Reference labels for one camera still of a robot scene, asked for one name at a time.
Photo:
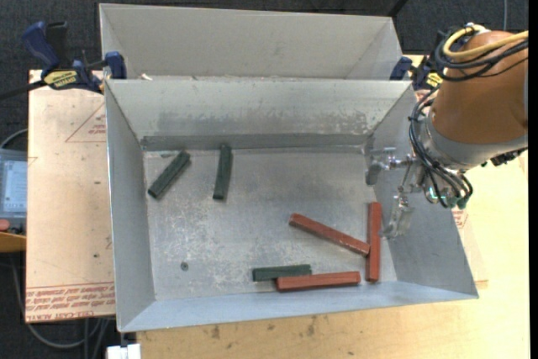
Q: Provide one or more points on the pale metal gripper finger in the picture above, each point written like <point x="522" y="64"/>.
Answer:
<point x="373" y="170"/>
<point x="402" y="218"/>

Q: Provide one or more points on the red-brown flat block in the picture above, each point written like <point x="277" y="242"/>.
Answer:
<point x="328" y="233"/>
<point x="319" y="281"/>
<point x="373" y="260"/>

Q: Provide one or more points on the grey metal bin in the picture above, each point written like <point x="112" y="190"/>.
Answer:
<point x="252" y="223"/>

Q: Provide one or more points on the dark green flat block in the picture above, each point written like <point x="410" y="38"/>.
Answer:
<point x="223" y="172"/>
<point x="279" y="272"/>
<point x="169" y="175"/>

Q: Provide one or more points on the brown cardboard board red print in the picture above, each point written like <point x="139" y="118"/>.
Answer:
<point x="67" y="202"/>

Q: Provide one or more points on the black cylinder on white bracket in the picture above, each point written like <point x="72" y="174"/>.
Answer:
<point x="506" y="159"/>

